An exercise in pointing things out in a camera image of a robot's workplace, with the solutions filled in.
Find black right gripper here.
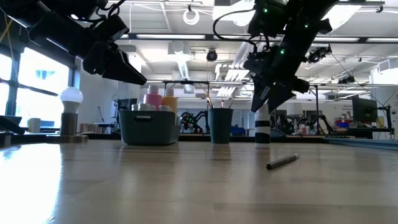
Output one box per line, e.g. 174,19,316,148
244,44,310,114

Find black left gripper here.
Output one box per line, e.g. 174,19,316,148
82,40,147,86

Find small white black-label paint bottle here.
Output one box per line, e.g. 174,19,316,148
254,104,271,149

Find large pink paint bottle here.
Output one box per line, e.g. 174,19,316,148
143,85,162,112

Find large yellow paint bottle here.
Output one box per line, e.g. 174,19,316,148
161,88,178,114

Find black monitor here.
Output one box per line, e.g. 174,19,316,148
351,96,379,124
117,98,138,111

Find teal ribbed cup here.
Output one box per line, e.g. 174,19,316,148
207,108,233,144

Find wooden slat box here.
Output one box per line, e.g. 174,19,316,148
79,123,104,134

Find white bulb table lamp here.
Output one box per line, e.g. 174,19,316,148
45,86,89,144

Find white container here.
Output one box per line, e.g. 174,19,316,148
28,117,42,134

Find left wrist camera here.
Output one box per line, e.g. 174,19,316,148
92,14,130,44

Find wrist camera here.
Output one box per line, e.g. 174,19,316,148
247,0,289,38
92,14,130,44

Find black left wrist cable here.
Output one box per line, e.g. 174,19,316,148
95,0,127,20

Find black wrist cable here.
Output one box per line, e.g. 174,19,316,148
212,7,259,52
95,0,127,20

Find black background rig frame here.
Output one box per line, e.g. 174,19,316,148
162,80,320,110

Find black overhead frame bar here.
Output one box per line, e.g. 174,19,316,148
119,32,398,44

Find black aluminium table frame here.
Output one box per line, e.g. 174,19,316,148
0,133,398,152

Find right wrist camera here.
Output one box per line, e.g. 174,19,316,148
247,0,289,38

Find white ring light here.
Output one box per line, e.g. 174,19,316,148
182,7,201,26

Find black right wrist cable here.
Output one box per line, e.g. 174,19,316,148
212,7,259,52

